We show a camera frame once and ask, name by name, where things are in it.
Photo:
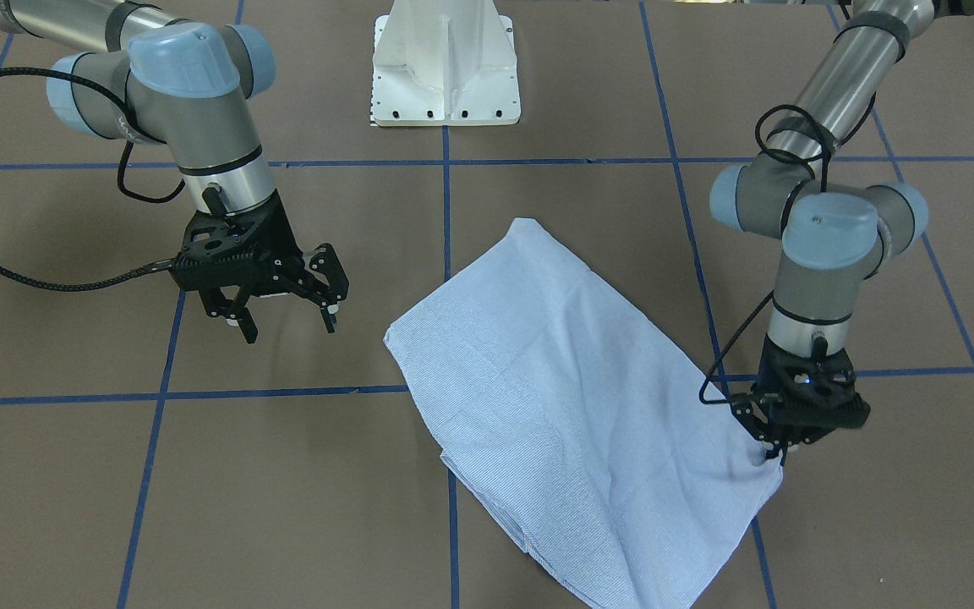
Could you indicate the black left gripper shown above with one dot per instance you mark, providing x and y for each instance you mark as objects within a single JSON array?
[{"x": 764, "y": 423}]

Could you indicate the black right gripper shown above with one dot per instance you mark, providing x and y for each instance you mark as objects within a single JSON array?
[{"x": 283, "y": 233}]

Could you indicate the light blue striped shirt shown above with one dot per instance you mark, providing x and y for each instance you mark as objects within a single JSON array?
[{"x": 577, "y": 424}]

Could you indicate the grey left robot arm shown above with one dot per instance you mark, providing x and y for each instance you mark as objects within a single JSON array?
[{"x": 832, "y": 237}]

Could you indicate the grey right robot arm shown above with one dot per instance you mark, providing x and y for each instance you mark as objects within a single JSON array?
[{"x": 145, "y": 76}]

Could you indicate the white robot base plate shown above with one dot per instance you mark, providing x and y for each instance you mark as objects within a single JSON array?
[{"x": 444, "y": 63}]

